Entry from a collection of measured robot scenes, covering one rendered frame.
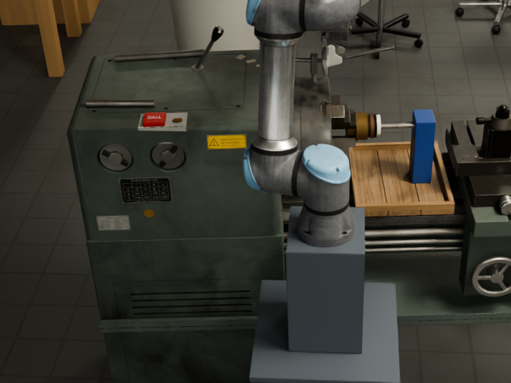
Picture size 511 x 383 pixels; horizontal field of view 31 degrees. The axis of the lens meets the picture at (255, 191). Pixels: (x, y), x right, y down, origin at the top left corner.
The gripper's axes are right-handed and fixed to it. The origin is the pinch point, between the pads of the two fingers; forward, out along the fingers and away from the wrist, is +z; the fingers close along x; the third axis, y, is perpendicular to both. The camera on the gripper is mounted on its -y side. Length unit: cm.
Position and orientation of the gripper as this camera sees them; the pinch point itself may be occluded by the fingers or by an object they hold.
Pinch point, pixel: (325, 68)
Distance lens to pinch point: 277.7
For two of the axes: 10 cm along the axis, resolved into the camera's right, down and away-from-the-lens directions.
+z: 0.4, 8.7, 4.9
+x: 1.8, -4.9, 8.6
